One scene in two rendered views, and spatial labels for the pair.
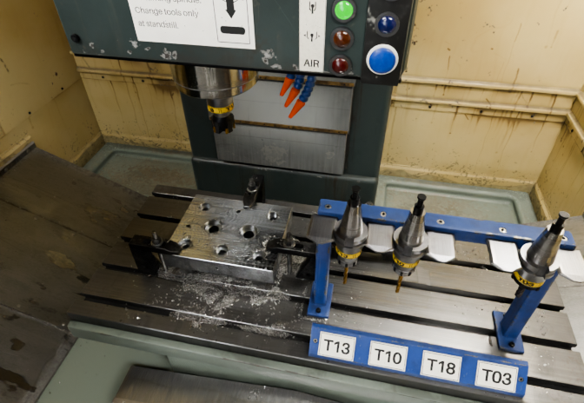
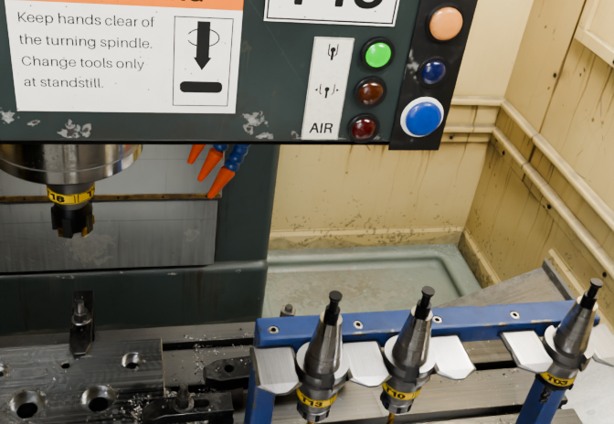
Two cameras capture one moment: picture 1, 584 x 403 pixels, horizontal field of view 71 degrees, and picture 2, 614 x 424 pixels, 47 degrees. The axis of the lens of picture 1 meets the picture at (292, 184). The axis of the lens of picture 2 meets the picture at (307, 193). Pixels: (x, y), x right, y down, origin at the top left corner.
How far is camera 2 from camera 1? 23 cm
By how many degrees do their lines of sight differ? 24
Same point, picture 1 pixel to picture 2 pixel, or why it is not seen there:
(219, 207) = (26, 365)
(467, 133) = (371, 170)
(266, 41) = (254, 100)
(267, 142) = not seen: hidden behind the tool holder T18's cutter
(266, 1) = (262, 44)
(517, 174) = (439, 219)
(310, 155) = (157, 239)
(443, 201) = (349, 276)
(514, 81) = not seen: hidden behind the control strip
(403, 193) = (289, 274)
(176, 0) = (108, 45)
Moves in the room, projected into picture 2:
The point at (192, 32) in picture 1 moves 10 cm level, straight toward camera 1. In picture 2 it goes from (128, 93) to (198, 158)
